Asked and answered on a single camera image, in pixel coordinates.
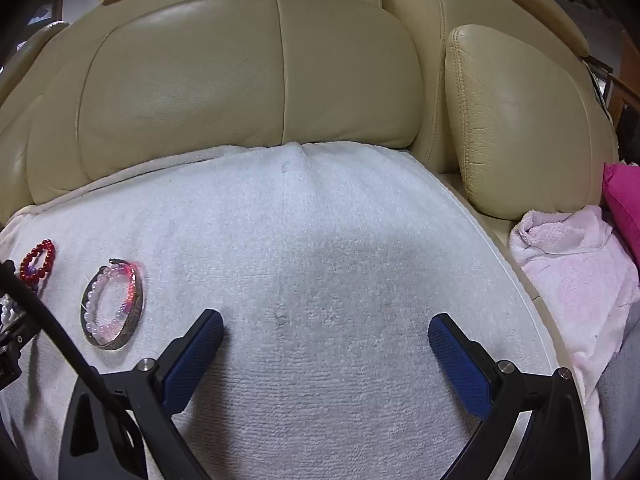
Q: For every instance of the white towel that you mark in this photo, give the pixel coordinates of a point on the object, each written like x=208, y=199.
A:
x=325, y=260

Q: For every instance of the grey cloth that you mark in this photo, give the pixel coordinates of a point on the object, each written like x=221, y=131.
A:
x=622, y=385

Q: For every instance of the cream leather sofa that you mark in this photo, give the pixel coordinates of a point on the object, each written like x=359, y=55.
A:
x=200, y=85

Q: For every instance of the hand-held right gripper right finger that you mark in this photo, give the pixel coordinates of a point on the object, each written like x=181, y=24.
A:
x=460, y=365

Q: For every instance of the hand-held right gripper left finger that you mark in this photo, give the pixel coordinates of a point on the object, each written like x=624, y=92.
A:
x=192, y=360

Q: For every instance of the magenta pillow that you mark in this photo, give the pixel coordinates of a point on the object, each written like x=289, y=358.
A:
x=625, y=200

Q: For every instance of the gold bangle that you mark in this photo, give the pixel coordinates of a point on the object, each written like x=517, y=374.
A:
x=107, y=345

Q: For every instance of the pink towel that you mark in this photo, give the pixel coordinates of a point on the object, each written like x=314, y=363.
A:
x=575, y=260

